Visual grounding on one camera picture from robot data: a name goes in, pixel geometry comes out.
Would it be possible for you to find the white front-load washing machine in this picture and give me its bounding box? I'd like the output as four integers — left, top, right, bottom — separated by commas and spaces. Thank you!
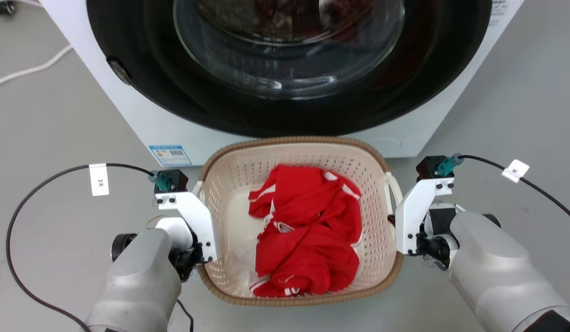
40, 0, 525, 167

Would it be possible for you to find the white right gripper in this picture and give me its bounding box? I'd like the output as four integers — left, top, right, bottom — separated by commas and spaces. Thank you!
395, 177, 466, 271

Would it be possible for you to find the white right cable tag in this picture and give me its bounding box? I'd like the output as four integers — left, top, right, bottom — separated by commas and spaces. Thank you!
501, 159, 530, 184

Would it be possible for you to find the white floor cable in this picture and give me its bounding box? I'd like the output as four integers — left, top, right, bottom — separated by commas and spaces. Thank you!
0, 44, 74, 90

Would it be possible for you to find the white cable tag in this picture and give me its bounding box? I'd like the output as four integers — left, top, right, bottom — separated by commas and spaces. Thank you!
89, 163, 110, 197
501, 159, 530, 184

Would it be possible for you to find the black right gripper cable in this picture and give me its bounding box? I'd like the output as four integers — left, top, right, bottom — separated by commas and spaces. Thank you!
459, 155, 570, 228

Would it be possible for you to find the beige plastic laundry basket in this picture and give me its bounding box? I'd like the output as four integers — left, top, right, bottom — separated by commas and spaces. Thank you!
193, 136, 404, 307

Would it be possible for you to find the white translucent cloth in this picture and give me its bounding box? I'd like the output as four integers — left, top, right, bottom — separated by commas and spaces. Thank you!
222, 238, 260, 293

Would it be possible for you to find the red garment with white stripes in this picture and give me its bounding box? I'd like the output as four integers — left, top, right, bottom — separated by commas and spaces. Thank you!
248, 165, 363, 297

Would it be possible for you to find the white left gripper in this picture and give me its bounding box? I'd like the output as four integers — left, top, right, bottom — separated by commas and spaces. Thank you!
147, 191, 220, 283

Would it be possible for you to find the black round washer door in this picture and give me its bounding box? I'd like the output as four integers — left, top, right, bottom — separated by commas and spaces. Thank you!
86, 0, 493, 138

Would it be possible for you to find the blue energy label sticker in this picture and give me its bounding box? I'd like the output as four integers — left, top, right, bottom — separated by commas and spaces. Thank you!
148, 145, 193, 167

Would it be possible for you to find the white left cable tag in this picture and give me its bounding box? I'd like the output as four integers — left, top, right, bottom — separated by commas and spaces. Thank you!
89, 163, 110, 197

